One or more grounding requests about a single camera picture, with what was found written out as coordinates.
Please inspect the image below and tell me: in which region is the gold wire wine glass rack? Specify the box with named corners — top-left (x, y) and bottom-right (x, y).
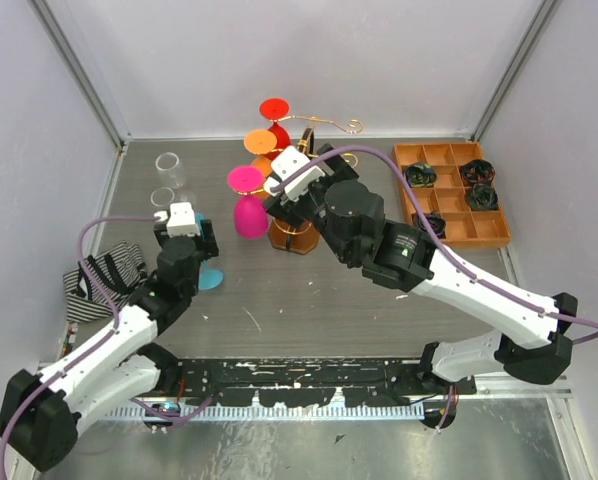
top-left (263, 116), bottom-right (359, 255)

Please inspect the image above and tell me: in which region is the blue wine glass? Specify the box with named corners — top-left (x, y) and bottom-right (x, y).
top-left (194, 213), bottom-right (226, 292)

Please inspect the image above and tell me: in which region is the clear wine glass front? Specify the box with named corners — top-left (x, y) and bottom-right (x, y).
top-left (150, 187), bottom-right (197, 211)

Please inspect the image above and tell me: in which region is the clear wine glass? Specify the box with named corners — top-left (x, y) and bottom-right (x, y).
top-left (150, 187), bottom-right (197, 211)
top-left (155, 152), bottom-right (186, 190)

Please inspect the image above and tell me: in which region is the pink wine glass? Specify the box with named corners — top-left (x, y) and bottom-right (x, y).
top-left (227, 166), bottom-right (268, 239)

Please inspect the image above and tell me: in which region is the orange wine glass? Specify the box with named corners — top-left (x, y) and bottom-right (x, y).
top-left (244, 129), bottom-right (277, 179)

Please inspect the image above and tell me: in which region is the striped black white cloth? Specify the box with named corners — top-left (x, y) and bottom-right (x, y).
top-left (63, 241), bottom-right (147, 323)

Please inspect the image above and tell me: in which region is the red wine glass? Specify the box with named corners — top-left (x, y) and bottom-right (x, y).
top-left (259, 97), bottom-right (290, 148)

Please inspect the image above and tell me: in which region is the wooden compartment tray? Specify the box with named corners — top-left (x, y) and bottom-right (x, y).
top-left (392, 142), bottom-right (511, 249)

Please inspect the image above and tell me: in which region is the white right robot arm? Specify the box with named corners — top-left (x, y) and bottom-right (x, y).
top-left (264, 145), bottom-right (577, 394)

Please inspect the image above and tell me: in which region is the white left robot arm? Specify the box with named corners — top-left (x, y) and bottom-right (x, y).
top-left (0, 202), bottom-right (219, 479)

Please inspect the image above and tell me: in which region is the dark rolled fabric rear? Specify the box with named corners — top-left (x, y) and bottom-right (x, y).
top-left (403, 162), bottom-right (438, 188)

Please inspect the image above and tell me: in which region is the dark rolled fabric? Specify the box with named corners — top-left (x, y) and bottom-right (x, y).
top-left (465, 183), bottom-right (499, 211)
top-left (412, 211), bottom-right (446, 239)
top-left (403, 162), bottom-right (438, 188)
top-left (459, 159), bottom-right (496, 186)

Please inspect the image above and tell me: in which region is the dark rolled fabric front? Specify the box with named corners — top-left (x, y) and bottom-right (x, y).
top-left (412, 211), bottom-right (446, 239)

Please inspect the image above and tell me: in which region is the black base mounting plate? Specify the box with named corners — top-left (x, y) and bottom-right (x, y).
top-left (146, 357), bottom-right (448, 408)

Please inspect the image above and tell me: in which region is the dark rolled fabric middle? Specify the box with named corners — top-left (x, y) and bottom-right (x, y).
top-left (465, 183), bottom-right (499, 211)

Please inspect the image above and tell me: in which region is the dark rolled fabric right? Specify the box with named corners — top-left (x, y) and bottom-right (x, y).
top-left (459, 159), bottom-right (496, 186)

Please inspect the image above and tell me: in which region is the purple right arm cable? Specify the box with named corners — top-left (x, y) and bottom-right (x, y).
top-left (266, 144), bottom-right (598, 434)

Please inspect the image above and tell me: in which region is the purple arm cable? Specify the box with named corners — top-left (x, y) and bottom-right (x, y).
top-left (266, 144), bottom-right (598, 434)
top-left (0, 214), bottom-right (215, 479)

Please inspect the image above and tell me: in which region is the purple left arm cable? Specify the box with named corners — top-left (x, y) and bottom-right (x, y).
top-left (0, 214), bottom-right (215, 479)

